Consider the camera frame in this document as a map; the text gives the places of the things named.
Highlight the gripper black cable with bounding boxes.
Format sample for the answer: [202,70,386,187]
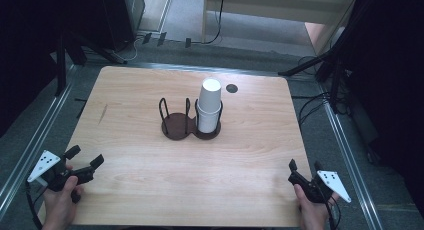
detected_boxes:
[25,180,48,230]
[323,191,342,230]

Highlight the dark curtain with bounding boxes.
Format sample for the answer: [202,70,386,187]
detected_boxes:
[345,0,424,219]
[0,0,68,138]

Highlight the black tripod stand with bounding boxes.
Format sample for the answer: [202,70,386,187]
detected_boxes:
[277,0,382,115]

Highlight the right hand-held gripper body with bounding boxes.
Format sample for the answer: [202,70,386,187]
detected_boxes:
[287,169,352,205]

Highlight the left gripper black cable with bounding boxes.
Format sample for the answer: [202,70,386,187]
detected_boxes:
[25,180,48,230]

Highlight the person's right hand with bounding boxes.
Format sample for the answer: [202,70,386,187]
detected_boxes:
[293,183,341,230]

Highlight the stack of white paper cups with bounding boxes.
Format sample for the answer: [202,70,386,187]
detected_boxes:
[195,77,223,135]

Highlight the person's left hand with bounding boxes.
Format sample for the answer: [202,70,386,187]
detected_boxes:
[42,164,85,230]

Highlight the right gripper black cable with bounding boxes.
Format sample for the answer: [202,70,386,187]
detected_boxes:
[323,191,342,230]

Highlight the dark brown wire cup holder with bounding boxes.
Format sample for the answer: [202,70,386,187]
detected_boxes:
[158,96,224,141]

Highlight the aluminium floor rail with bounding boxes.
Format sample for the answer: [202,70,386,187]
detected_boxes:
[71,61,322,79]
[0,64,76,222]
[317,80,385,230]

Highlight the black metal stand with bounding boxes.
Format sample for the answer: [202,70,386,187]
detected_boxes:
[54,29,129,97]

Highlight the black hanging cable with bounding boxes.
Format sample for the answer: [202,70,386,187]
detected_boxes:
[201,0,226,46]

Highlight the black floor cables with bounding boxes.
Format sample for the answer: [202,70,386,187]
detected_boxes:
[291,54,352,127]

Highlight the white floor cable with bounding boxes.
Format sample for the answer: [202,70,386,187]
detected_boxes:
[124,35,145,62]

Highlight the white background table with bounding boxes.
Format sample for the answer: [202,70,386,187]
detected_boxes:
[200,0,360,56]

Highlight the black cabinet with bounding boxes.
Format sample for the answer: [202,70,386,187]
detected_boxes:
[64,0,146,52]

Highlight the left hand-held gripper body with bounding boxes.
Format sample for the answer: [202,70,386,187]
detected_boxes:
[27,150,96,204]

